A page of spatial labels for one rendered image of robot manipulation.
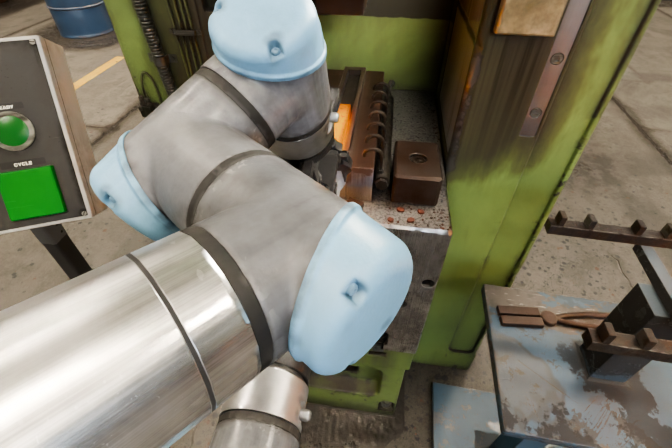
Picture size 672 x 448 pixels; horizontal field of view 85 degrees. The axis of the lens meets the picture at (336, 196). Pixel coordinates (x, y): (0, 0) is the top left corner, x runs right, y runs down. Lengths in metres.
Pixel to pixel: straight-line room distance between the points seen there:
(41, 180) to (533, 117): 0.84
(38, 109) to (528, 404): 0.93
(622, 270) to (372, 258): 2.05
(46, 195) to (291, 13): 0.54
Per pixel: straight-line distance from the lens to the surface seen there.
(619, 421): 0.88
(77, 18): 5.20
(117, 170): 0.26
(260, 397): 0.36
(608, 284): 2.08
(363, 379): 1.32
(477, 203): 0.89
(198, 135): 0.24
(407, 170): 0.67
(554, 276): 1.98
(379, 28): 1.04
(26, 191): 0.73
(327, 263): 0.16
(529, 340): 0.88
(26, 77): 0.73
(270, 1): 0.27
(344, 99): 0.88
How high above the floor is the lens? 1.38
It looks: 41 degrees down
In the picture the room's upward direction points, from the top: straight up
